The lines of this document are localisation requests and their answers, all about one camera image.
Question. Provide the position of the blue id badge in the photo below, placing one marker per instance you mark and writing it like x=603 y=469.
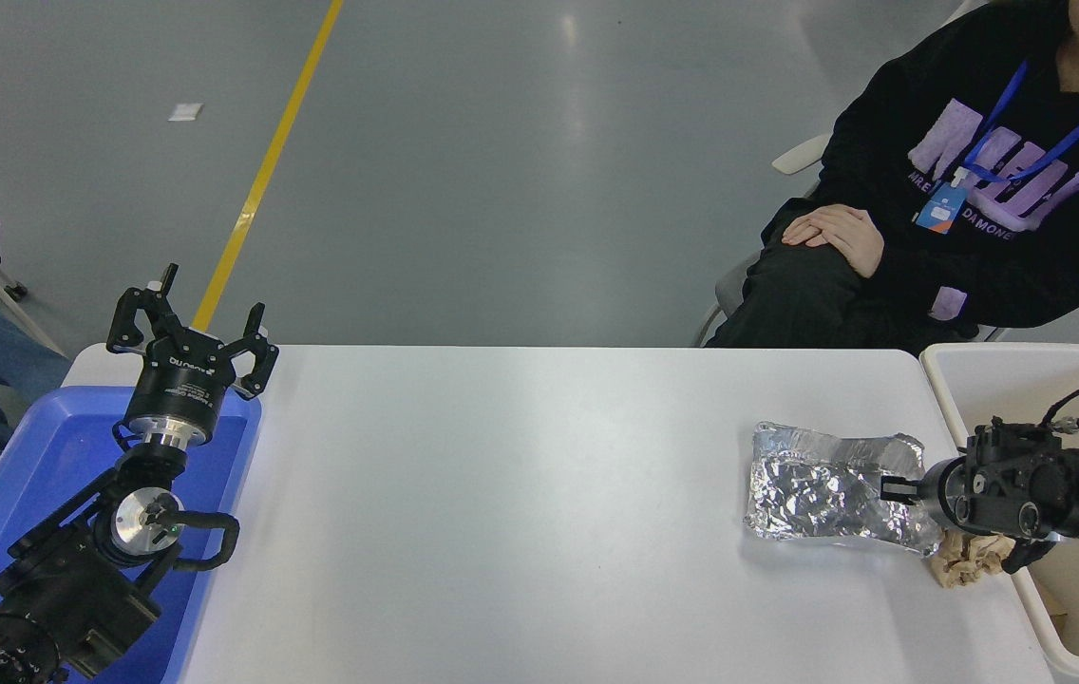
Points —
x=941 y=204

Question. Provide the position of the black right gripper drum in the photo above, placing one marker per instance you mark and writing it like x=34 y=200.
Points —
x=946 y=494

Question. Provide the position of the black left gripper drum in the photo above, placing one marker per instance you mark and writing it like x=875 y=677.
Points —
x=179 y=385

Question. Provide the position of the white chair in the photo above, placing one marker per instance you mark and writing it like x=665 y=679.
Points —
x=801 y=154

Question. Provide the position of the crumpled tan paper ball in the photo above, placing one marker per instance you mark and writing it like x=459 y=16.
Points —
x=967 y=560

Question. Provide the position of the large pale plastic bin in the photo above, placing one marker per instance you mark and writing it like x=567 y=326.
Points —
x=1005 y=389

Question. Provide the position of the silver foil plate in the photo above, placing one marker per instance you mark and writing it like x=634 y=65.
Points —
x=815 y=489

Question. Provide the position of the blue plastic tray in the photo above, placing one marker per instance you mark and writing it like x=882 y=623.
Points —
x=46 y=456

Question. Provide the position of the person's hand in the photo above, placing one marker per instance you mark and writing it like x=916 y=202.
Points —
x=839 y=237

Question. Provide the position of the white paper scrap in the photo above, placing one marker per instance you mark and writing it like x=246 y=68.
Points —
x=185 y=111

